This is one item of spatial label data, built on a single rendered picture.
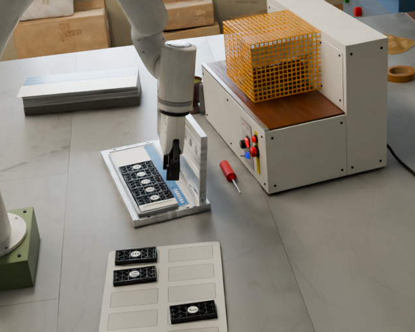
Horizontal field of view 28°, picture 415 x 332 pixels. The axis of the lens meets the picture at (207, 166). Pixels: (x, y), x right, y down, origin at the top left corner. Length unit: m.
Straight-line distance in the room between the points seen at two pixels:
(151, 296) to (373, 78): 0.82
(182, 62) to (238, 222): 0.45
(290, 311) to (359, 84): 0.68
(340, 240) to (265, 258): 0.19
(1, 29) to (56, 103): 1.12
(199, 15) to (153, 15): 3.54
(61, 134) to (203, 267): 0.95
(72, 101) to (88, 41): 2.52
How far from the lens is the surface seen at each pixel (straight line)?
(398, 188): 2.24
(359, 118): 2.22
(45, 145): 2.67
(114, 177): 2.34
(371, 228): 2.06
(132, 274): 1.92
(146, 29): 1.87
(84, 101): 2.87
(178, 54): 1.91
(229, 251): 1.99
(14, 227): 2.05
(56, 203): 2.31
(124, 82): 2.82
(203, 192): 2.14
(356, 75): 2.17
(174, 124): 1.96
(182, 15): 5.38
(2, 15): 1.78
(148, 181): 2.27
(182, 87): 1.94
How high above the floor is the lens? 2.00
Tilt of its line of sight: 27 degrees down
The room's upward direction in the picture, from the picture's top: 6 degrees counter-clockwise
